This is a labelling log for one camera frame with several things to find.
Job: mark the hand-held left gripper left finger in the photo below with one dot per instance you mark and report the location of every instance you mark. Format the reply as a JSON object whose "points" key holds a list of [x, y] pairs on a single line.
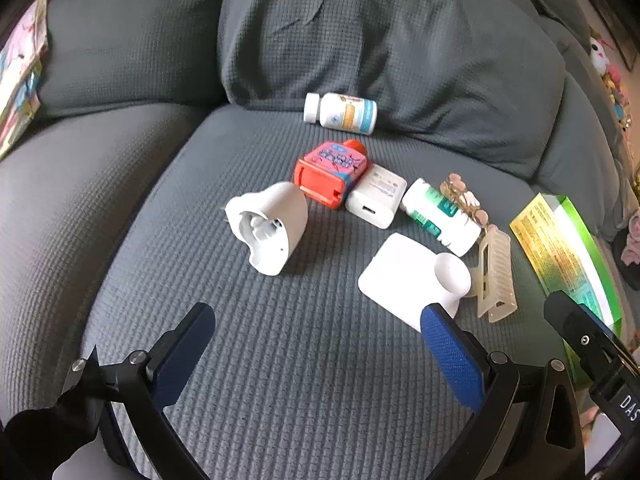
{"points": [[180, 360]]}

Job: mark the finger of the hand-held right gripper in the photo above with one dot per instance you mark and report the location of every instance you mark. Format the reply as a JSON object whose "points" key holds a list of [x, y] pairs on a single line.
{"points": [[570, 317]]}

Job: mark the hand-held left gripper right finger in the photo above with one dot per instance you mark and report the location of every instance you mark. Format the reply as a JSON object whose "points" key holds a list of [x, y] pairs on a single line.
{"points": [[452, 360]]}

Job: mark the white USB wall charger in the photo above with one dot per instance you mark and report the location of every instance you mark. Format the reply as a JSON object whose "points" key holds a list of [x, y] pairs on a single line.
{"points": [[375, 195]]}

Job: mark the white bottle orange blue label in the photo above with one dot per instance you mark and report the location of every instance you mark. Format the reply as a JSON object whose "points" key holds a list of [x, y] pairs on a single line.
{"points": [[345, 112]]}

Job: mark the grey sofa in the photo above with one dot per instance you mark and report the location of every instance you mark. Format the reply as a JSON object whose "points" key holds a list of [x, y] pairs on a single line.
{"points": [[250, 360]]}

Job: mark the green yellow cardboard box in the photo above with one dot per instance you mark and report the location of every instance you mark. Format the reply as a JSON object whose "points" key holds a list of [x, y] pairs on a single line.
{"points": [[560, 245]]}

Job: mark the translucent beige claw hair clip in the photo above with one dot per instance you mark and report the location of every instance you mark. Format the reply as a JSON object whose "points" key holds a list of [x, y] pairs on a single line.
{"points": [[495, 280]]}

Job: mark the white square holder with cup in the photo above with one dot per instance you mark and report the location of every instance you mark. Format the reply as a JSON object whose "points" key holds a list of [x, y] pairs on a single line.
{"points": [[395, 270]]}

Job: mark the pink cloth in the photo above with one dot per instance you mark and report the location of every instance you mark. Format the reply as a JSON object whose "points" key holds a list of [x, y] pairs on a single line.
{"points": [[632, 230]]}

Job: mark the white bottle green label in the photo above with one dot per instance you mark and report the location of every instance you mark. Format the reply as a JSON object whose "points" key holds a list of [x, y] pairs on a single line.
{"points": [[435, 212]]}

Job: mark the beige flower hair clip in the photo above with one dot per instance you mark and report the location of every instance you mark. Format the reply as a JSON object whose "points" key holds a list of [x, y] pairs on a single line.
{"points": [[457, 187]]}

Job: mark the white cone-shaped plug device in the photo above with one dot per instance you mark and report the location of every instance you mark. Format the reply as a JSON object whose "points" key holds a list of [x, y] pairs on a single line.
{"points": [[280, 210]]}

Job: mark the grey sofa back cushion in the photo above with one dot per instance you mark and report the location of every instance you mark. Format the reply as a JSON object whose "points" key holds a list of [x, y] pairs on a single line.
{"points": [[375, 35], [575, 135], [135, 45]]}

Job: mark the pile of colourful small toys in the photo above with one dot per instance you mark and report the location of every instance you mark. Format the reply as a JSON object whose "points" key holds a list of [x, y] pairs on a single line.
{"points": [[617, 97]]}

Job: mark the pink red toy bottle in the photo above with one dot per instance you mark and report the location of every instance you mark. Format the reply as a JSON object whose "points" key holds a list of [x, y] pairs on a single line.
{"points": [[327, 165]]}

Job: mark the white pink plush toy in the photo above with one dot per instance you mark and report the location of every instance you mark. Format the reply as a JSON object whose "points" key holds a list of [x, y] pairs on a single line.
{"points": [[597, 50]]}

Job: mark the dark picture frame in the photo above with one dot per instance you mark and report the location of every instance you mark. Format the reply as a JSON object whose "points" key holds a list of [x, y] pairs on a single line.
{"points": [[612, 25]]}

